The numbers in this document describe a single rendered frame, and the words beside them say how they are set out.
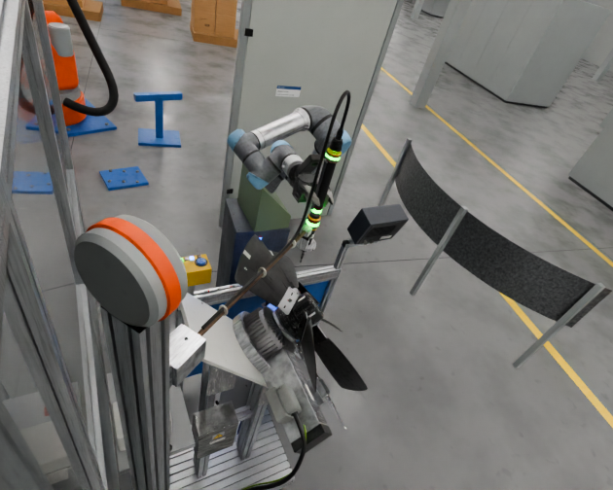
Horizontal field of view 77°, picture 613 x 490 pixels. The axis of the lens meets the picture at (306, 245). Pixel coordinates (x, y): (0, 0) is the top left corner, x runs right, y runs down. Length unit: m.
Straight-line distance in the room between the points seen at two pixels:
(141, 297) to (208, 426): 1.10
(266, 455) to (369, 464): 0.63
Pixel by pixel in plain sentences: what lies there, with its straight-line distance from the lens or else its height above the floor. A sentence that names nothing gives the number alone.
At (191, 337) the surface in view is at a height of 1.58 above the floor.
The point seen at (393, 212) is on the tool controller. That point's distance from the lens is 2.09.
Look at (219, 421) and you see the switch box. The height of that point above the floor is 0.84.
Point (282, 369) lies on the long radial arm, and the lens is 1.41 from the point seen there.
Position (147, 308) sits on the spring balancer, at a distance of 0.54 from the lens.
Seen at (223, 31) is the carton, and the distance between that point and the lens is 8.77.
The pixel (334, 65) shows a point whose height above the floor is 1.50.
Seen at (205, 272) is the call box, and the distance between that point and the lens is 1.73.
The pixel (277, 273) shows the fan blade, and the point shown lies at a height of 1.33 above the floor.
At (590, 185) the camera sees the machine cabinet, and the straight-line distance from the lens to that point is 7.69.
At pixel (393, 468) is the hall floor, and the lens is 2.68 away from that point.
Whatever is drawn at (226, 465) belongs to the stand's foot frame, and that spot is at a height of 0.08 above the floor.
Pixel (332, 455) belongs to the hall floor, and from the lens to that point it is 2.57.
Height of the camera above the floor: 2.31
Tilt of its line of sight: 40 degrees down
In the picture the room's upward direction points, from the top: 17 degrees clockwise
